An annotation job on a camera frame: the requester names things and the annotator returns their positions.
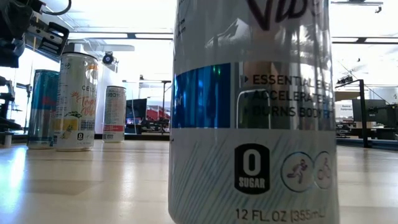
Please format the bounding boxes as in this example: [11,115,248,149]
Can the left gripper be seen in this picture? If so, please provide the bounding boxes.
[0,0,70,68]

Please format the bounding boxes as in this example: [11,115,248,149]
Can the blue silver energy drink can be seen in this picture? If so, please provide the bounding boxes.
[26,68,60,150]

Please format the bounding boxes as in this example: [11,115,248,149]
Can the Celsius Tropical Vibe can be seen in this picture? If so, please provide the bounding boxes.
[52,51,100,152]

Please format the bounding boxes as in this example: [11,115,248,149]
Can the Celsius Peach Vibe can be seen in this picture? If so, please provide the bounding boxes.
[102,85,127,144]

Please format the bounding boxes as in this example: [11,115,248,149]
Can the Celsius Arctic Vibe can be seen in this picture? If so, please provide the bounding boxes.
[167,0,340,224]

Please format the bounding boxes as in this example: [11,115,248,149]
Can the black equipment stand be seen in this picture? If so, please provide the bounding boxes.
[0,76,23,131]

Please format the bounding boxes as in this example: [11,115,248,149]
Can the round black spotlight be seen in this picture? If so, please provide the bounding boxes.
[102,51,115,66]

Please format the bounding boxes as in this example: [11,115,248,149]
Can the black computer monitor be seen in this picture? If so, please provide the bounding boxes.
[126,98,147,125]

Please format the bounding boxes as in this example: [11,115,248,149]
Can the background desk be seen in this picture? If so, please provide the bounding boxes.
[124,122,172,135]

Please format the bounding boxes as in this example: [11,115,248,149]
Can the black hanging device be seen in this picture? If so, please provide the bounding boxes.
[336,75,354,85]

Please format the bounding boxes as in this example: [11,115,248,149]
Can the black cabinet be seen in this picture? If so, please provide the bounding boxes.
[352,99,398,141]

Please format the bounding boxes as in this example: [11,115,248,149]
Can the black cable with yellow tag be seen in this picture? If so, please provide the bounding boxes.
[41,0,73,17]

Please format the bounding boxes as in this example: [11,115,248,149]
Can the black aluminium table frame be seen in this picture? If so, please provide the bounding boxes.
[11,133,398,152]

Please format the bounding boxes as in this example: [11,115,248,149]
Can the white wall sign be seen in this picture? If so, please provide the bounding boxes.
[335,102,354,121]

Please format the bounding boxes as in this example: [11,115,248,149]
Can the black ceiling rail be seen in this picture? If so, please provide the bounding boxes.
[330,1,384,13]

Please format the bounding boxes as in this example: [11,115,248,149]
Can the wooden shelf with black frame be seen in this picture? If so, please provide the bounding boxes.
[335,79,371,149]

